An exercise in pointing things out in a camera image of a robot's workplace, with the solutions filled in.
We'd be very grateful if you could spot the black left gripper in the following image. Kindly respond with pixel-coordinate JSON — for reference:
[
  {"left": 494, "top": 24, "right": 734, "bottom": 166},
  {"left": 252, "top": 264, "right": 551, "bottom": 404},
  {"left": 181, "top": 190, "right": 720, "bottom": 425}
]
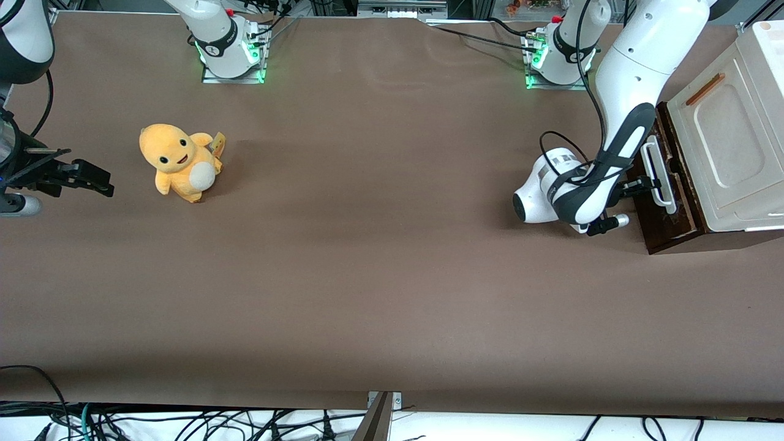
[{"left": 614, "top": 177, "right": 663, "bottom": 199}]

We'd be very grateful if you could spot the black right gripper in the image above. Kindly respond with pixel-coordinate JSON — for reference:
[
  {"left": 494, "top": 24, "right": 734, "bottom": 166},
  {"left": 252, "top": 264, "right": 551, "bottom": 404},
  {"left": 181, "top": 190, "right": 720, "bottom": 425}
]
[{"left": 0, "top": 110, "right": 115, "bottom": 198}]

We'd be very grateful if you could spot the white plastic drawer handle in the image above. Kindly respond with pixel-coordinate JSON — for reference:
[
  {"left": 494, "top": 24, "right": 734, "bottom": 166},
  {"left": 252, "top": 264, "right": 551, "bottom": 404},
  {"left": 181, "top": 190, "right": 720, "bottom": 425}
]
[{"left": 639, "top": 135, "right": 679, "bottom": 216}]

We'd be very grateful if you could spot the scratched dark wood drawer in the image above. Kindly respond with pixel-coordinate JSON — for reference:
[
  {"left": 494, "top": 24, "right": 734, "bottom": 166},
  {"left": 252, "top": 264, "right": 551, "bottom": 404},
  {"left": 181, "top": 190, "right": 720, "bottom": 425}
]
[{"left": 657, "top": 103, "right": 706, "bottom": 236}]

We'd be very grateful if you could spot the dark wooden cabinet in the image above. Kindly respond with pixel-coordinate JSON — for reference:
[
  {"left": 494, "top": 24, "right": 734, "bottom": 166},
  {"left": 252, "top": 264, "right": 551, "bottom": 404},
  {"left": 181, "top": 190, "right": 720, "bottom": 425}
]
[{"left": 630, "top": 101, "right": 784, "bottom": 255}]

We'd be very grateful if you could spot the yellow plush toy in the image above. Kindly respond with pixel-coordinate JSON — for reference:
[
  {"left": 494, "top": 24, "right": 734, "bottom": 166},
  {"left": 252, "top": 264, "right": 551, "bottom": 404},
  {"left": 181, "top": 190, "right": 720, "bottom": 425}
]
[{"left": 138, "top": 123, "right": 227, "bottom": 204}]

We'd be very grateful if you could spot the white toy oven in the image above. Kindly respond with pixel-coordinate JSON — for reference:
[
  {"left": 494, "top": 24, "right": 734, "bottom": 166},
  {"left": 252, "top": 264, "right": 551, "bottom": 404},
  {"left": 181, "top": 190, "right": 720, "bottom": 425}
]
[{"left": 666, "top": 20, "right": 784, "bottom": 233}]

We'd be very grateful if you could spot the small orange object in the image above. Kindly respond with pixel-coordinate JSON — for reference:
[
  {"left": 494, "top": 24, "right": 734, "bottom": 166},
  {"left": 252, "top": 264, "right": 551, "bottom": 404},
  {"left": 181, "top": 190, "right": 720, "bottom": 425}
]
[{"left": 505, "top": 0, "right": 552, "bottom": 16}]

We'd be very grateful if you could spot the brown table cover sheet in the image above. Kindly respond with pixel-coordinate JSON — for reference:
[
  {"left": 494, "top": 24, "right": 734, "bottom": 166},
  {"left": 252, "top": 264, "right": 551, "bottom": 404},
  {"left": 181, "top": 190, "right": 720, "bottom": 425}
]
[{"left": 0, "top": 12, "right": 784, "bottom": 420}]

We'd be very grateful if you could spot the grey power strip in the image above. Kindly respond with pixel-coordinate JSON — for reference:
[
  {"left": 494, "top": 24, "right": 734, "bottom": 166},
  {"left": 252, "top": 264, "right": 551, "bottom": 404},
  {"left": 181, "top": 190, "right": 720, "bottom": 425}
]
[{"left": 357, "top": 0, "right": 449, "bottom": 23}]

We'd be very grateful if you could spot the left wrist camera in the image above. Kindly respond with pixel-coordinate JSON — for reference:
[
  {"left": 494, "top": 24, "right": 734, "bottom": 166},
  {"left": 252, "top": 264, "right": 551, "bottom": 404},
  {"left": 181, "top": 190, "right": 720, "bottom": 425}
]
[{"left": 585, "top": 213, "right": 630, "bottom": 237}]

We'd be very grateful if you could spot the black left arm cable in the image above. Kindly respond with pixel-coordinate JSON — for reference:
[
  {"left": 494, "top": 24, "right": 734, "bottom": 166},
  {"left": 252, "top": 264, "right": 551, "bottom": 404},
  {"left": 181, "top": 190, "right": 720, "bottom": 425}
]
[{"left": 539, "top": 0, "right": 638, "bottom": 184}]

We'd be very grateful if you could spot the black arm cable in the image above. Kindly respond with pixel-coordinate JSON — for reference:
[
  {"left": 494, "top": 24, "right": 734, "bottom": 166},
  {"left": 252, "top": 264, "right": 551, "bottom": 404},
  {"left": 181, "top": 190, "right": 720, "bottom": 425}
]
[
  {"left": 29, "top": 69, "right": 55, "bottom": 138},
  {"left": 539, "top": 0, "right": 638, "bottom": 184}
]

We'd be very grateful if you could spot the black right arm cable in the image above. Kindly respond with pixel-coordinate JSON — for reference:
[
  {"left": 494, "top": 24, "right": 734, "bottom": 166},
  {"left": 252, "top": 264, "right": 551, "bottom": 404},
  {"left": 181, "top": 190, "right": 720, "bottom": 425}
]
[{"left": 29, "top": 69, "right": 55, "bottom": 138}]

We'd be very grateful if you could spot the brown oven door handle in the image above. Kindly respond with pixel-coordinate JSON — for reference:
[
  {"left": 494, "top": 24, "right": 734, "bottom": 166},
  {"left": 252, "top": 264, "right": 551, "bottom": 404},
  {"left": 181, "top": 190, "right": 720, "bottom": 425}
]
[{"left": 685, "top": 72, "right": 726, "bottom": 107}]

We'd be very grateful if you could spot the aluminium frame profile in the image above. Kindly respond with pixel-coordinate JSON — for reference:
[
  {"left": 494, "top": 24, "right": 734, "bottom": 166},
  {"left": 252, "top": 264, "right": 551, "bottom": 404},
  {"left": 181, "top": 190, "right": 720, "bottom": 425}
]
[{"left": 738, "top": 0, "right": 784, "bottom": 34}]

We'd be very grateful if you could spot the silver metal bracket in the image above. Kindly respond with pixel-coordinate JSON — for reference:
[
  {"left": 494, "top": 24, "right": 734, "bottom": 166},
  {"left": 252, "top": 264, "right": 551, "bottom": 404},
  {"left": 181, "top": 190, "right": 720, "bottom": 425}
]
[{"left": 366, "top": 391, "right": 403, "bottom": 410}]

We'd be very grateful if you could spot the brown grey mounting post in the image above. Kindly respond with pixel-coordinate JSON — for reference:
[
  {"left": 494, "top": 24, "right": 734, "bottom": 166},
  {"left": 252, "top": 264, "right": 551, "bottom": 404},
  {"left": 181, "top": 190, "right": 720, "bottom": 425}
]
[{"left": 351, "top": 392, "right": 394, "bottom": 441}]

